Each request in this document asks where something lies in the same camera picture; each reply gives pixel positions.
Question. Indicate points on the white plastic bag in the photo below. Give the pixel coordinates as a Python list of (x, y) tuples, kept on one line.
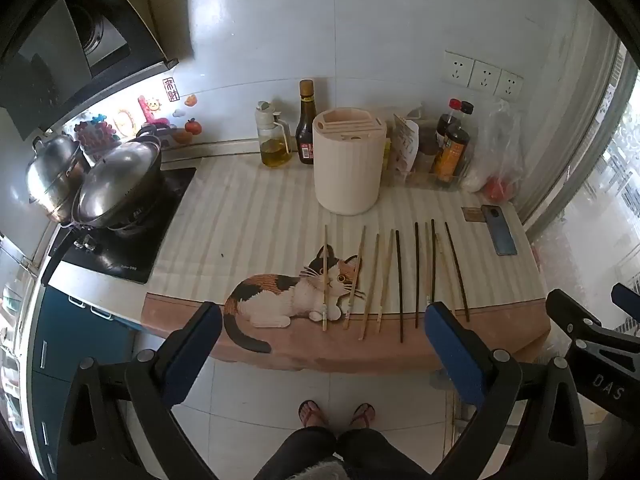
[(495, 145)]

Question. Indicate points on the blue kitchen cabinet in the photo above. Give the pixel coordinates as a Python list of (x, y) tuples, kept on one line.
[(75, 360)]

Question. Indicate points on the striped cat-print table mat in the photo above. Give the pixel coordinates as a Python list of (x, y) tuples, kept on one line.
[(240, 230)]

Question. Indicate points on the dark sauce bottle red label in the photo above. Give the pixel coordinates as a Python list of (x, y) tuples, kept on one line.
[(305, 130)]

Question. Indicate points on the black-capped bottle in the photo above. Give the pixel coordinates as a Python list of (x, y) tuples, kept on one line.
[(467, 112)]

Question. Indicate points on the steel pot with lid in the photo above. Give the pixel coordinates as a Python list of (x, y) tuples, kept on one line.
[(52, 175)]

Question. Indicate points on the pink cartoon wall sticker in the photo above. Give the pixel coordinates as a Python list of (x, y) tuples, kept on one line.
[(150, 107)]

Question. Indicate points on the cream plastic utensil holder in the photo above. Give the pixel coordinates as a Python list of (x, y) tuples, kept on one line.
[(349, 165)]

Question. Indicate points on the black wok with steel lid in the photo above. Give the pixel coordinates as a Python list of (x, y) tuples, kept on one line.
[(117, 180)]

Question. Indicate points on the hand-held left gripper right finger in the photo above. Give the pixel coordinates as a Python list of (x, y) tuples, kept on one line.
[(452, 355)]

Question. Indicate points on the printed paper packet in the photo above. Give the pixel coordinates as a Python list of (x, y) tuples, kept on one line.
[(406, 145)]

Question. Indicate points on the person's leg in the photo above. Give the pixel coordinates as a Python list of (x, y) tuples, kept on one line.
[(305, 440), (370, 445)]

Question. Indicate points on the red tomato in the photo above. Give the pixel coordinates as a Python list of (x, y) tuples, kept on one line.
[(500, 189)]

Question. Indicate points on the red seal wall sticker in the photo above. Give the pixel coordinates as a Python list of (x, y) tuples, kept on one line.
[(170, 89)]

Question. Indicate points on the person's left leg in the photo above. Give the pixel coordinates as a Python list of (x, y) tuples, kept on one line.
[(305, 440)]

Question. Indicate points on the person's right leg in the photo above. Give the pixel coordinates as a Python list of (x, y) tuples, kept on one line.
[(370, 445)]

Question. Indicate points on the small brown card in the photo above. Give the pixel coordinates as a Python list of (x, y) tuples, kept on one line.
[(472, 214)]

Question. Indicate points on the blue smartphone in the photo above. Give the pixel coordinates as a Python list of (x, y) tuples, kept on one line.
[(500, 230)]

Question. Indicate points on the glass oil dispenser bottle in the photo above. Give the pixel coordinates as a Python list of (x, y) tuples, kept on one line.
[(274, 145)]

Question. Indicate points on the black range hood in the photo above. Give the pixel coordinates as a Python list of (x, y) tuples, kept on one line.
[(75, 45)]

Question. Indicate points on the black gas stove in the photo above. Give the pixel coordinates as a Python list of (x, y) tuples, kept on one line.
[(120, 255)]

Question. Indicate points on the orange-label jar black lid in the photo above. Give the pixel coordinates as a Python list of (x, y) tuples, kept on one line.
[(450, 157)]

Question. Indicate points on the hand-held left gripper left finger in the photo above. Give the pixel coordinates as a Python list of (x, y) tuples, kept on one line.
[(192, 355)]

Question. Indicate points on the window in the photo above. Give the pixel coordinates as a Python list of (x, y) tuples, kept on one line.
[(595, 170)]

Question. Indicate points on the red-capped sauce bottle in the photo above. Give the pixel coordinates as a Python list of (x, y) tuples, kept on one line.
[(447, 125)]

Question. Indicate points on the grape wall sticker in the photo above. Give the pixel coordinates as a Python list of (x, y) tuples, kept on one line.
[(97, 132)]

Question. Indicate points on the red apple wall sticker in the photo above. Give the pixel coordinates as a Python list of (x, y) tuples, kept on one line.
[(193, 126)]

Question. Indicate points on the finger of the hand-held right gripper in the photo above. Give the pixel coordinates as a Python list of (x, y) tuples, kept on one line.
[(572, 312), (629, 300)]

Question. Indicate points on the white wall socket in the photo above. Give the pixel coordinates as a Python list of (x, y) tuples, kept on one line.
[(458, 70), (509, 85), (485, 78)]

